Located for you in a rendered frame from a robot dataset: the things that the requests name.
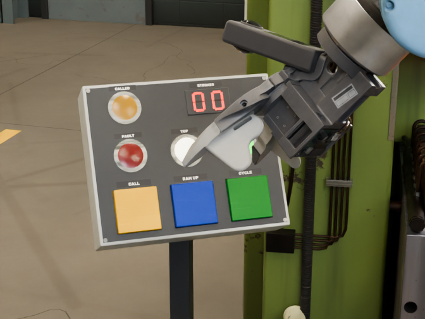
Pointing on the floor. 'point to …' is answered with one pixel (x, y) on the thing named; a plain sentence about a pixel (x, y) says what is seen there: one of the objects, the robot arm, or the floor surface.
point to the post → (181, 280)
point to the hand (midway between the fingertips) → (215, 160)
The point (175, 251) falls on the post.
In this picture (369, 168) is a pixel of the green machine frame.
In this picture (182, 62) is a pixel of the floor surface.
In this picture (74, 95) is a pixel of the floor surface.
